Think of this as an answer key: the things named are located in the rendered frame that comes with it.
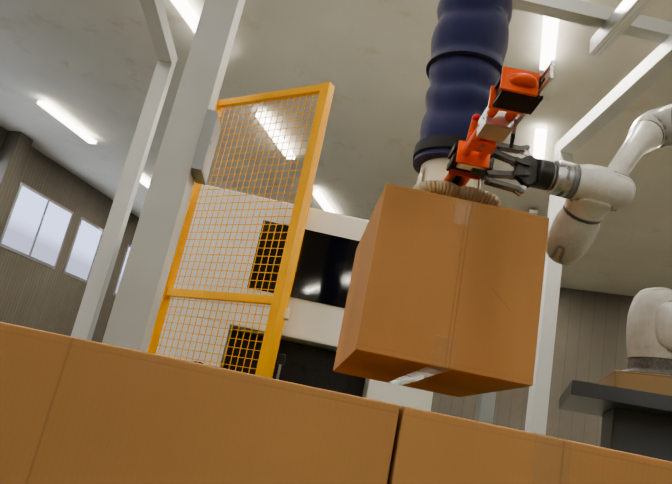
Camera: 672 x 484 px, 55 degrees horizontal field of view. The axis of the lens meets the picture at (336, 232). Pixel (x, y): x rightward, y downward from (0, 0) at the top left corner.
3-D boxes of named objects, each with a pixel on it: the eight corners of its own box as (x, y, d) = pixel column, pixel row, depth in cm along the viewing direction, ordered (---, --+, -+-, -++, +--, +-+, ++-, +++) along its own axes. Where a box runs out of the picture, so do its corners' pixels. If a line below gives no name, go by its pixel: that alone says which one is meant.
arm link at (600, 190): (586, 174, 155) (564, 218, 163) (648, 188, 156) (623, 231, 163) (576, 153, 164) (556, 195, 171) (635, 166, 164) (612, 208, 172)
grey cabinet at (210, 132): (195, 183, 308) (211, 127, 317) (206, 185, 308) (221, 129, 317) (190, 167, 289) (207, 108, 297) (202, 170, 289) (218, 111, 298)
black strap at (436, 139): (406, 171, 200) (408, 159, 201) (479, 186, 200) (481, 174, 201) (420, 140, 178) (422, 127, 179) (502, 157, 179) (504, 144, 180)
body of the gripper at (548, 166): (558, 155, 160) (522, 147, 159) (555, 187, 157) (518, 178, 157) (546, 166, 167) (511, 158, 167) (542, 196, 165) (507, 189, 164)
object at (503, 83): (487, 108, 132) (490, 86, 134) (522, 115, 132) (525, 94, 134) (500, 87, 124) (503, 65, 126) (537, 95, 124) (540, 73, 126)
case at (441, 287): (332, 371, 198) (356, 248, 210) (459, 397, 199) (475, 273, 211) (355, 349, 141) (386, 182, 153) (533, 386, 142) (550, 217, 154)
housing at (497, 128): (474, 137, 144) (477, 119, 146) (504, 143, 145) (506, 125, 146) (483, 123, 138) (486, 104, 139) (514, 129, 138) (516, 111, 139)
